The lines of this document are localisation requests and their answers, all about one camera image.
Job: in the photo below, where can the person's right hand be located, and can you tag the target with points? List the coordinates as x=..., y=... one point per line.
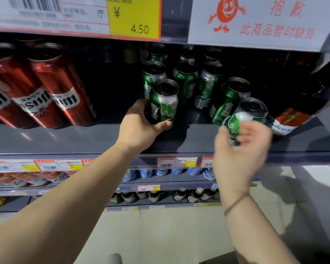
x=239, y=162

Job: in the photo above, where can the person's left hand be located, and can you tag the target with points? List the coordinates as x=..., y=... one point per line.
x=136, y=129

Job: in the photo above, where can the grey store shelving unit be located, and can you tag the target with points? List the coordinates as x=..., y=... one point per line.
x=71, y=140

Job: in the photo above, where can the brown Budweiser beer bottles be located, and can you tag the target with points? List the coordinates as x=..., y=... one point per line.
x=291, y=120

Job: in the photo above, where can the person's left forearm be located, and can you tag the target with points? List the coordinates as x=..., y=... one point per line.
x=57, y=211

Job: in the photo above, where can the person's right forearm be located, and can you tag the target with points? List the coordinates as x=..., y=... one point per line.
x=255, y=233

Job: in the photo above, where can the person's left shoe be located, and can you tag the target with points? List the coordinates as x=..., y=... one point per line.
x=114, y=259

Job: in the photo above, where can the brown wrist band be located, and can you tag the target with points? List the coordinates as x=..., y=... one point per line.
x=235, y=203

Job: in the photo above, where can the orange-bordered price tag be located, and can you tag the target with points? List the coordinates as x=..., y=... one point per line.
x=71, y=13

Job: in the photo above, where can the white notice card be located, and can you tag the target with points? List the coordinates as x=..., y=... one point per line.
x=264, y=21

